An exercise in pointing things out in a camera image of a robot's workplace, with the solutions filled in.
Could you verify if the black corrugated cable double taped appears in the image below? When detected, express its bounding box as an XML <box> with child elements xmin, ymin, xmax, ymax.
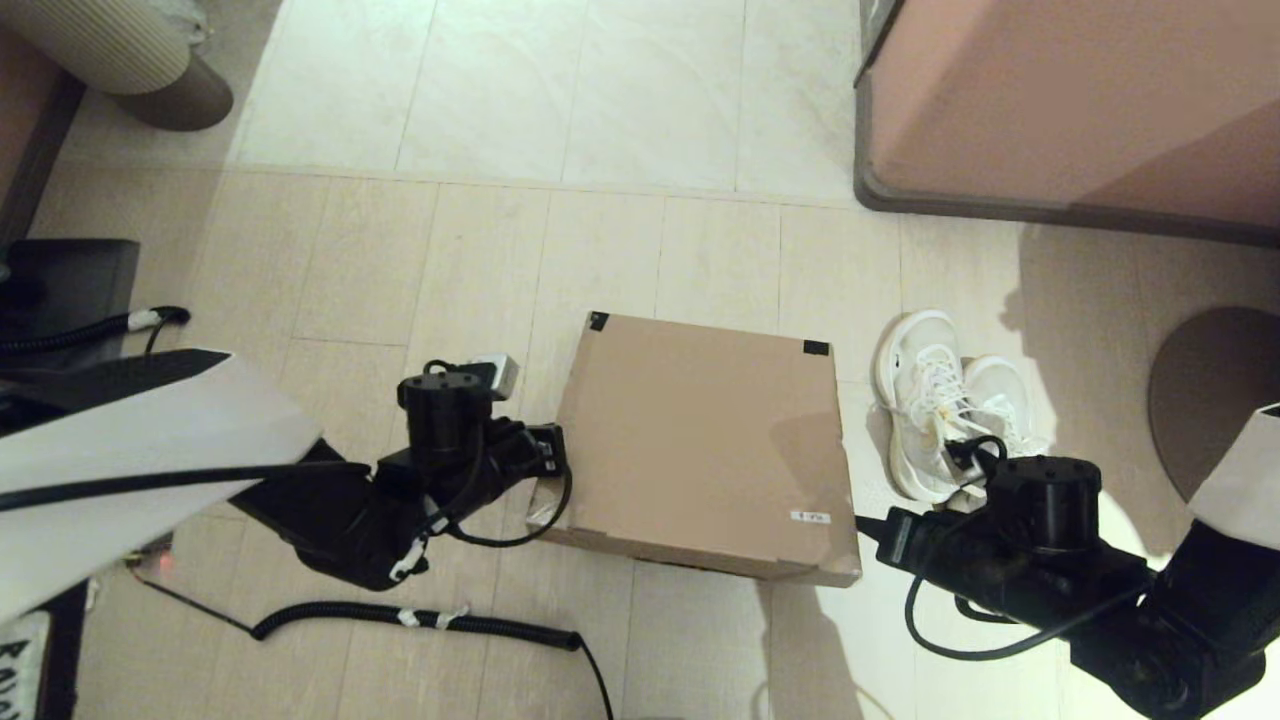
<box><xmin>130</xmin><ymin>565</ymin><xmax>613</xmax><ymax>720</ymax></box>

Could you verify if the black corrugated cable white-taped end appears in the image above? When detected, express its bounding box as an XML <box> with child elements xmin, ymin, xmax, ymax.
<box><xmin>0</xmin><ymin>306</ymin><xmax>191</xmax><ymax>356</ymax></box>

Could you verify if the beige ribbed cylinder bin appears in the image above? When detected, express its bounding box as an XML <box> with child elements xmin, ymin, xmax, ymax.
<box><xmin>0</xmin><ymin>0</ymin><xmax>213</xmax><ymax>97</ymax></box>

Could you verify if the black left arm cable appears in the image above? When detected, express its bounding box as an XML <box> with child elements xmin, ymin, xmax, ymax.
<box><xmin>0</xmin><ymin>395</ymin><xmax>574</xmax><ymax>549</ymax></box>

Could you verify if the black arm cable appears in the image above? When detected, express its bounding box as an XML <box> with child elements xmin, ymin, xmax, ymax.
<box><xmin>0</xmin><ymin>395</ymin><xmax>574</xmax><ymax>549</ymax></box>
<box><xmin>903</xmin><ymin>435</ymin><xmax>1151</xmax><ymax>661</ymax></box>

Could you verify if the white crumpled plastic bag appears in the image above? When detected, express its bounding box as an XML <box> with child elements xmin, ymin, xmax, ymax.
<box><xmin>150</xmin><ymin>0</ymin><xmax>216</xmax><ymax>49</ymax></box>

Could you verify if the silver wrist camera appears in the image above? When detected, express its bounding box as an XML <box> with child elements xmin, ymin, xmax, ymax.
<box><xmin>468</xmin><ymin>354</ymin><xmax>521</xmax><ymax>401</ymax></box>
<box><xmin>943</xmin><ymin>438</ymin><xmax>991</xmax><ymax>488</ymax></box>

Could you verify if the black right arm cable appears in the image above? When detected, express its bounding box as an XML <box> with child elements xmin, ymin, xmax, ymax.
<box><xmin>903</xmin><ymin>435</ymin><xmax>1151</xmax><ymax>661</ymax></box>

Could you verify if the brown round bin base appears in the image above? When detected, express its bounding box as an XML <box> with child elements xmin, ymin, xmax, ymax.
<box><xmin>120</xmin><ymin>55</ymin><xmax>236</xmax><ymax>133</ymax></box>

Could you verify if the brown cardboard shoe box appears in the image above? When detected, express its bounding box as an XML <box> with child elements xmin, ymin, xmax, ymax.
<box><xmin>527</xmin><ymin>312</ymin><xmax>863</xmax><ymax>588</ymax></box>

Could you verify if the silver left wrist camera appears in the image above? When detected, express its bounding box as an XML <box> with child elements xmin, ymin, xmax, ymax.
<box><xmin>468</xmin><ymin>354</ymin><xmax>521</xmax><ymax>401</ymax></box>

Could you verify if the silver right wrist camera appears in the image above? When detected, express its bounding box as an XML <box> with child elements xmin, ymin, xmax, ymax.
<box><xmin>943</xmin><ymin>438</ymin><xmax>991</xmax><ymax>488</ymax></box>

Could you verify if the brown round pedestal base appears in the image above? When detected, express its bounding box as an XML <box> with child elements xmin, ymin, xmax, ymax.
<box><xmin>1148</xmin><ymin>306</ymin><xmax>1280</xmax><ymax>501</ymax></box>

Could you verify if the white mesh sneaker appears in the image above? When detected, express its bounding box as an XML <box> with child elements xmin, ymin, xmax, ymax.
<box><xmin>940</xmin><ymin>355</ymin><xmax>1051</xmax><ymax>516</ymax></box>
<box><xmin>875</xmin><ymin>310</ymin><xmax>986</xmax><ymax>503</ymax></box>

